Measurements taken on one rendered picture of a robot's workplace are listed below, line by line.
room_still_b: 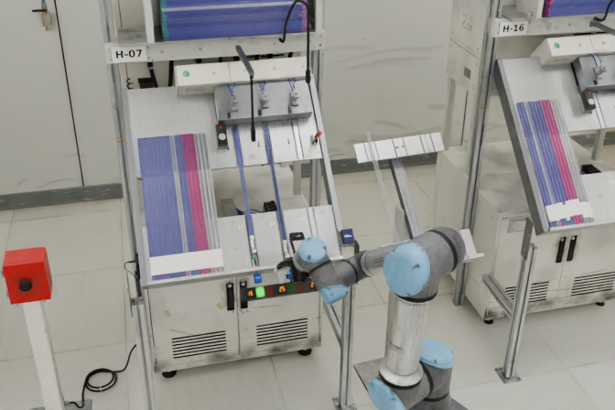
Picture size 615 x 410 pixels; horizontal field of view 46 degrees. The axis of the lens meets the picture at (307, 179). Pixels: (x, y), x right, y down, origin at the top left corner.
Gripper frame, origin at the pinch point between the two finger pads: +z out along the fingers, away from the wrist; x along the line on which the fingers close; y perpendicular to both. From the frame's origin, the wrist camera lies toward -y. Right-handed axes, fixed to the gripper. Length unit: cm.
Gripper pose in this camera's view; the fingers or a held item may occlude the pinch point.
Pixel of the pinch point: (294, 267)
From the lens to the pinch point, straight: 238.7
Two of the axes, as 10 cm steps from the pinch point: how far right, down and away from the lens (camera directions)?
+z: -1.7, 3.3, 9.3
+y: 1.7, 9.4, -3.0
